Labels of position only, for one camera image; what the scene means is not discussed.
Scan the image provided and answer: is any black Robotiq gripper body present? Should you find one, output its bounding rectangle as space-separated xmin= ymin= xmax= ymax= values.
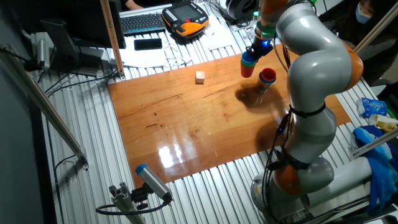
xmin=250 ymin=37 xmax=274 ymax=58

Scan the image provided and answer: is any red plastic cup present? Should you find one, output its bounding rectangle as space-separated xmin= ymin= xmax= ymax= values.
xmin=260 ymin=67 xmax=277 ymax=81
xmin=240 ymin=65 xmax=256 ymax=78

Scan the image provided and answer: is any operator bare hand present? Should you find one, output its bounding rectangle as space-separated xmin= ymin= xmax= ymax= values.
xmin=126 ymin=0 xmax=146 ymax=11

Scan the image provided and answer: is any clear glass beaker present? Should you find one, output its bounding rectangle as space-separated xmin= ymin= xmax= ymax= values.
xmin=244 ymin=18 xmax=259 ymax=42

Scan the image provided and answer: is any white paper sheet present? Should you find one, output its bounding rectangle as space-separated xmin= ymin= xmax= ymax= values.
xmin=198 ymin=17 xmax=246 ymax=52
xmin=119 ymin=36 xmax=187 ymax=68

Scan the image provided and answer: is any stainless steel cup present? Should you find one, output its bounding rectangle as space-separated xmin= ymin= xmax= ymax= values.
xmin=254 ymin=80 xmax=276 ymax=96

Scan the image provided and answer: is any black round spool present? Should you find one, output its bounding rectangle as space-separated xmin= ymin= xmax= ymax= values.
xmin=217 ymin=0 xmax=259 ymax=25

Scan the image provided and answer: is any orange black teach pendant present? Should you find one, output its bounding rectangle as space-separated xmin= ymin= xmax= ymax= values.
xmin=161 ymin=1 xmax=210 ymax=37

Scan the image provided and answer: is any black smartphone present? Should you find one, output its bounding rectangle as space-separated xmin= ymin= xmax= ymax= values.
xmin=134 ymin=37 xmax=163 ymax=51

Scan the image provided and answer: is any wooden work board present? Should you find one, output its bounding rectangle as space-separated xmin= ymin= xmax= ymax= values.
xmin=108 ymin=43 xmax=352 ymax=189

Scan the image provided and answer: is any black computer keyboard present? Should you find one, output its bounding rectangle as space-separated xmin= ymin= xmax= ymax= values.
xmin=119 ymin=3 xmax=173 ymax=35

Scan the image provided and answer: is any person in dark jacket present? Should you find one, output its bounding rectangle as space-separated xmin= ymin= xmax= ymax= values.
xmin=318 ymin=0 xmax=398 ymax=86

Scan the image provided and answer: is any blue plastic bag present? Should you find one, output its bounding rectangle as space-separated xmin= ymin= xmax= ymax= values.
xmin=356 ymin=97 xmax=389 ymax=118

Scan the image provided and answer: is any yellow snack bag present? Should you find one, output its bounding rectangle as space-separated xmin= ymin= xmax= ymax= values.
xmin=369 ymin=114 xmax=398 ymax=132

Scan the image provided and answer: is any aluminium profile bar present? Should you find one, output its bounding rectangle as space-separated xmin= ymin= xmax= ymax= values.
xmin=349 ymin=127 xmax=398 ymax=158

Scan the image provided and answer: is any white tube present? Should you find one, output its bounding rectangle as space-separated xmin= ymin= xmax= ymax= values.
xmin=306 ymin=156 xmax=373 ymax=206

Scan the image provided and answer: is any blue cloth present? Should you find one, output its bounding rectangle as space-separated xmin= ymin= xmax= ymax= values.
xmin=353 ymin=125 xmax=398 ymax=216

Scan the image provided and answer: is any dark computer monitor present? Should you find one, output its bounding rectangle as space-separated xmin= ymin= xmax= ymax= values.
xmin=8 ymin=0 xmax=127 ymax=50

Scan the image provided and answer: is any grey monitor stand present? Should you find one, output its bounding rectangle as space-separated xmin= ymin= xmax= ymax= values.
xmin=40 ymin=19 xmax=105 ymax=78

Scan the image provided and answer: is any white charger cable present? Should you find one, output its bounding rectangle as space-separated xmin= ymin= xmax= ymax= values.
xmin=161 ymin=40 xmax=194 ymax=70

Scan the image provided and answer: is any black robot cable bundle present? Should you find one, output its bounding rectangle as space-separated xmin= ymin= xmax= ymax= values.
xmin=261 ymin=30 xmax=327 ymax=223

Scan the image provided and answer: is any aluminium frame beam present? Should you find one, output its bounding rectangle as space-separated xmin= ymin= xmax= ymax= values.
xmin=0 ymin=43 xmax=90 ymax=170
xmin=354 ymin=4 xmax=398 ymax=54

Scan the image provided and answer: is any wooden frame post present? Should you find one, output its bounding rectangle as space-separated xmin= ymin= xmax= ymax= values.
xmin=99 ymin=0 xmax=126 ymax=80

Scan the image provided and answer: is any silver camera blue cap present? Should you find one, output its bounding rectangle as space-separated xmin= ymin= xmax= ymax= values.
xmin=135 ymin=163 xmax=174 ymax=203

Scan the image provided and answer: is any black power cable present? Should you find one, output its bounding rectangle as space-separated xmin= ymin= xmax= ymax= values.
xmin=43 ymin=68 xmax=119 ymax=97

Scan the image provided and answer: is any aluminium camera mount profile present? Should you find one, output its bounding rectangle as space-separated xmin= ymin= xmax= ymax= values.
xmin=108 ymin=182 xmax=147 ymax=224

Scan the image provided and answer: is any black camera cable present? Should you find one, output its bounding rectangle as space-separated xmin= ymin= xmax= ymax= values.
xmin=95 ymin=198 xmax=174 ymax=216

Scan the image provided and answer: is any silver cylindrical camera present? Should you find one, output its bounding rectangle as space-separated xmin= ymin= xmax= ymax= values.
xmin=36 ymin=39 xmax=51 ymax=71

